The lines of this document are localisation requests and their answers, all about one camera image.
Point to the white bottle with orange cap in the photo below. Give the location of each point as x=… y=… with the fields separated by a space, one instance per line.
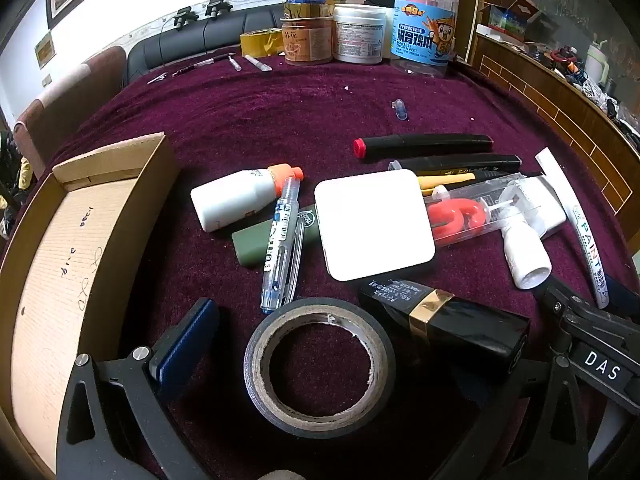
x=230 y=200

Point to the black clamp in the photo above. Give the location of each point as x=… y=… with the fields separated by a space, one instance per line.
x=182 y=17
x=217 y=7

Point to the white thermos bottle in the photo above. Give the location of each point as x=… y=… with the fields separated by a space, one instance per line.
x=595 y=62

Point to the white spray bottle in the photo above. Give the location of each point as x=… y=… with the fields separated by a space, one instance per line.
x=525 y=260

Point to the wooden brick-pattern counter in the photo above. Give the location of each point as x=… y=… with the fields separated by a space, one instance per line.
x=550 y=110

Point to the black leather sofa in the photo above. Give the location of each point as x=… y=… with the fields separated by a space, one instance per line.
x=200 y=37

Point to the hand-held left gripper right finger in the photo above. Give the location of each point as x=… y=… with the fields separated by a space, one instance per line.
x=520 y=402

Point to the olive green lighter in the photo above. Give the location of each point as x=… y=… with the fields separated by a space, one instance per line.
x=250 y=247

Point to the black tape roll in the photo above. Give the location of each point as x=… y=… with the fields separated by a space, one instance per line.
x=255 y=365

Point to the clear jar with blue label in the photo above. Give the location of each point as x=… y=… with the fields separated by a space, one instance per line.
x=425 y=30

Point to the clear blue pen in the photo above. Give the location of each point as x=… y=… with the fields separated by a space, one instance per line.
x=280 y=240

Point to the small yellow wall plaque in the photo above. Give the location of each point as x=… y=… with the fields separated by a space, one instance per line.
x=44 y=50

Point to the white square charger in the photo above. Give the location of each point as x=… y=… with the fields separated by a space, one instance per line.
x=375 y=225

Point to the white pen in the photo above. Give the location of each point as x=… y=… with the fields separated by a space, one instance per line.
x=257 y=63

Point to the clear case with red part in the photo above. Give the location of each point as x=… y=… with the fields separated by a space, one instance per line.
x=460 y=215

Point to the yellow tape roll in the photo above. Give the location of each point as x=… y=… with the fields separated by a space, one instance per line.
x=260 y=42

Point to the white paint marker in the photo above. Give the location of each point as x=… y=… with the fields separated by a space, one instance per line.
x=580 y=225

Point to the metal tweezers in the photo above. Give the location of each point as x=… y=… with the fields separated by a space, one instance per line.
x=157 y=78

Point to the white plastic jar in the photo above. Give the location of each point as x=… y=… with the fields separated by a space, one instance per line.
x=359 y=34

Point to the black and yellow clothing pile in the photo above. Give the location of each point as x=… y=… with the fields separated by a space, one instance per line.
x=12 y=175

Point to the black and yellow pen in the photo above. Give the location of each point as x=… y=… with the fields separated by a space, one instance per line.
x=445 y=180

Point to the black bottle with gold band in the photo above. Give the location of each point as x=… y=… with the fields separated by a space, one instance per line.
x=475 y=330

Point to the maroon velvet tablecloth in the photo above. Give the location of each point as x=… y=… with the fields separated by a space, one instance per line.
x=300 y=110

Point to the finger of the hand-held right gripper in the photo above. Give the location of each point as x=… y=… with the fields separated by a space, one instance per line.
x=585 y=320
x=627 y=297

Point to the open printed carton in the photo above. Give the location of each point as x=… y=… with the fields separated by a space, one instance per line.
x=510 y=20

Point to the brown upholstered chair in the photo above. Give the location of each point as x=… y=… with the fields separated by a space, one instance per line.
x=65 y=105

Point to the white power adapter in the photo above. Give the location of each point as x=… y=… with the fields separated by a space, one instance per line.
x=548 y=205

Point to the small clear cap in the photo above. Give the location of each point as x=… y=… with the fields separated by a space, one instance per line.
x=400 y=109

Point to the shallow cardboard box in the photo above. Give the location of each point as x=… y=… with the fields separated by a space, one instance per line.
x=50 y=285

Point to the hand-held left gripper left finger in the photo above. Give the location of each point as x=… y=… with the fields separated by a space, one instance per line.
x=185 y=345

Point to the small silver pen piece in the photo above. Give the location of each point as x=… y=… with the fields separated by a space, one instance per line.
x=233 y=63

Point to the brown label jar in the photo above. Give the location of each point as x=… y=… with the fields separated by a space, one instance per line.
x=307 y=40

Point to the wooden door frame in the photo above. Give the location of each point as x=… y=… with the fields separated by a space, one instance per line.
x=470 y=10

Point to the black marker with red cap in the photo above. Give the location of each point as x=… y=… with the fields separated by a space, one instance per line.
x=425 y=145

